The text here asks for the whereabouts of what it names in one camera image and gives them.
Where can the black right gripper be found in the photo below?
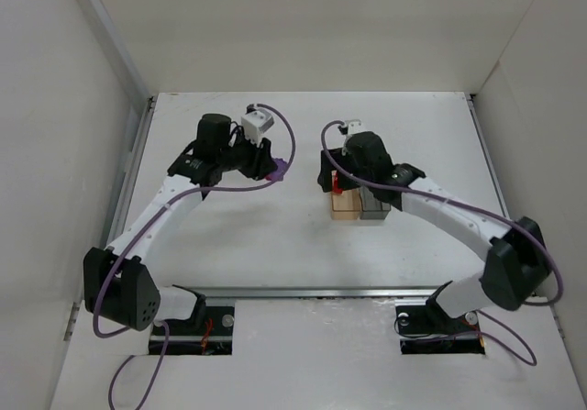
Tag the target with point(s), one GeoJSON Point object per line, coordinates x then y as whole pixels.
{"type": "Point", "coordinates": [331, 177]}

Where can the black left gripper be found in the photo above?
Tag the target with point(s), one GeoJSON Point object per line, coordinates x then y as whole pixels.
{"type": "Point", "coordinates": [256, 161]}

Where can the purple lego piece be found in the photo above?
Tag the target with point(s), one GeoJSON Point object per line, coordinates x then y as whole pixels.
{"type": "Point", "coordinates": [282, 166]}

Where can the red lego brick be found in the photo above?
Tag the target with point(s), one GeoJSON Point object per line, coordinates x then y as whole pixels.
{"type": "Point", "coordinates": [336, 189]}

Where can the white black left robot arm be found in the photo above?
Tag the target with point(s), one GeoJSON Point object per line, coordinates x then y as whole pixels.
{"type": "Point", "coordinates": [117, 280]}

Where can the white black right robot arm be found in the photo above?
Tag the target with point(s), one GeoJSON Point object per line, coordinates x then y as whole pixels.
{"type": "Point", "coordinates": [513, 253]}

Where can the clear orange container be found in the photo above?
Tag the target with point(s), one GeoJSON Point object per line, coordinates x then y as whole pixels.
{"type": "Point", "coordinates": [345, 206]}

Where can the clear grey container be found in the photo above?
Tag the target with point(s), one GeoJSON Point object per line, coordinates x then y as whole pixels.
{"type": "Point", "coordinates": [372, 208]}

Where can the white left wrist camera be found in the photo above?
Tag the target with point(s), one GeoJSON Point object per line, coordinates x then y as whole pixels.
{"type": "Point", "coordinates": [256, 122]}

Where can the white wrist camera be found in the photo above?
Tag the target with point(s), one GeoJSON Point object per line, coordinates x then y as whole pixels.
{"type": "Point", "coordinates": [351, 127]}
{"type": "Point", "coordinates": [256, 122]}

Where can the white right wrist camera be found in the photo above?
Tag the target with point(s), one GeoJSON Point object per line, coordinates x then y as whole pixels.
{"type": "Point", "coordinates": [351, 127]}

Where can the aluminium front rail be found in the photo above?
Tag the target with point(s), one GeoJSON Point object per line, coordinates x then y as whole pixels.
{"type": "Point", "coordinates": [306, 292]}

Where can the aluminium frame rail right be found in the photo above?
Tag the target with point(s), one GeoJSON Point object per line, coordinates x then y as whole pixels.
{"type": "Point", "coordinates": [503, 210]}

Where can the aluminium frame rail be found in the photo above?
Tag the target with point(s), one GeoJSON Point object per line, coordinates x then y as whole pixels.
{"type": "Point", "coordinates": [115, 50]}
{"type": "Point", "coordinates": [503, 210]}

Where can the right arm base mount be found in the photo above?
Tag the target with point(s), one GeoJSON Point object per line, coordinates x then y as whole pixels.
{"type": "Point", "coordinates": [421, 333]}

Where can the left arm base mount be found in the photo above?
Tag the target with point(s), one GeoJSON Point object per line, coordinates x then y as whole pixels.
{"type": "Point", "coordinates": [211, 335]}

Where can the aluminium frame rail left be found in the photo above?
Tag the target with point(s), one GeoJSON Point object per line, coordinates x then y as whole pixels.
{"type": "Point", "coordinates": [115, 50]}

